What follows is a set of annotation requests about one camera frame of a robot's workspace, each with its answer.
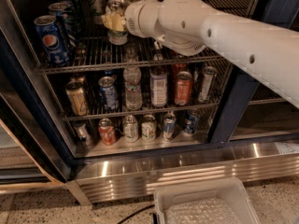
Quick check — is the blue pepsi can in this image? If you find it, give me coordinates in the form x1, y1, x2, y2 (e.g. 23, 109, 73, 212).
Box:
183, 109, 199, 134
49, 2, 78, 47
34, 15, 70, 66
56, 0, 81, 34

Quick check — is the white 7up can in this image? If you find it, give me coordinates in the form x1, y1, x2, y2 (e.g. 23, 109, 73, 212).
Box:
90, 0, 106, 25
106, 0, 128, 45

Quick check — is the middle wire fridge shelf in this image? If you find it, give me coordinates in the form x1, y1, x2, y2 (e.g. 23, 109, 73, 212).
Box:
43, 56, 233, 121

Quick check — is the black floor cable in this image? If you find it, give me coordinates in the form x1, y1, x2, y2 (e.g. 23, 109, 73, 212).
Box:
116, 203, 156, 224

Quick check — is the blue Pepsi bottom can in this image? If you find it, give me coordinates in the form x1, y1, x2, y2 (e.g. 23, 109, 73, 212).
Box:
183, 109, 199, 134

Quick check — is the white plastic bin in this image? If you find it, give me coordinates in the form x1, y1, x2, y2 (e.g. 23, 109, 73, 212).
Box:
154, 177, 260, 224

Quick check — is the open fridge glass door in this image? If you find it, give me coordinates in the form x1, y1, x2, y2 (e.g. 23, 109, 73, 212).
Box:
0, 35, 70, 193

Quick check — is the red can bottom shelf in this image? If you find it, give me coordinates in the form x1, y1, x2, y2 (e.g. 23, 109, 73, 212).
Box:
98, 119, 116, 146

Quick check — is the blue silver bottom can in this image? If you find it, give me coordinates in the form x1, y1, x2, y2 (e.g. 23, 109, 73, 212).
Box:
163, 112, 177, 140

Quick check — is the blue can middle shelf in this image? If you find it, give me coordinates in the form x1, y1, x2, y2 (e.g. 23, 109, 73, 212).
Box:
98, 77, 119, 111

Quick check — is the white can bottom shelf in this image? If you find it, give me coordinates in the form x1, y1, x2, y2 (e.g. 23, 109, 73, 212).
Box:
122, 115, 139, 143

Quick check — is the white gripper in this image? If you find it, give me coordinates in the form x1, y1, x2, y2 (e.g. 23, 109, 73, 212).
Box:
101, 0, 164, 38

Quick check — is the clear water bottle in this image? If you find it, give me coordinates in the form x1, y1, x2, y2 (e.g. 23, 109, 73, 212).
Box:
123, 46, 142, 111

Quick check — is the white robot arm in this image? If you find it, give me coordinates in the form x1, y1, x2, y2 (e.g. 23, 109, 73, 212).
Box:
101, 0, 299, 107

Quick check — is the tall white labelled can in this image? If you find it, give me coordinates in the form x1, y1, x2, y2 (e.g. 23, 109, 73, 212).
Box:
149, 65, 167, 107

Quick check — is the bubble wrap sheet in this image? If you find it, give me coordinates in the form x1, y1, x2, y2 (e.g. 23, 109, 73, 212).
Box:
165, 198, 241, 224

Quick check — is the gold can middle shelf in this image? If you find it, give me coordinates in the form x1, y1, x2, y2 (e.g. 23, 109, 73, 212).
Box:
65, 81, 89, 116

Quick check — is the silver can bottom left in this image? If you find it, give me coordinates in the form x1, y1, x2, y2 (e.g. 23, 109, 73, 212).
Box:
73, 120, 93, 146

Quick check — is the silver slim can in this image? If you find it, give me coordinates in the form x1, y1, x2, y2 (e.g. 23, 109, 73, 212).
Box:
197, 66, 218, 103

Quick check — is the orange can middle shelf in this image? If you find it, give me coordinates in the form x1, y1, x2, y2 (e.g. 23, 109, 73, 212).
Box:
174, 71, 192, 105

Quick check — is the top wire fridge shelf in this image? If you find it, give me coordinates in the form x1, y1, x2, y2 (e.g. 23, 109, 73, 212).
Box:
39, 0, 250, 74

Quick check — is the front blue Pepsi can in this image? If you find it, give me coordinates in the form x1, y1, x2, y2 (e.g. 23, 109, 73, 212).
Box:
34, 15, 70, 66

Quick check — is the wire fridge shelf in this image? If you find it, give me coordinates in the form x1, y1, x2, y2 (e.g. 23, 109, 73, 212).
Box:
39, 0, 250, 74
43, 56, 233, 121

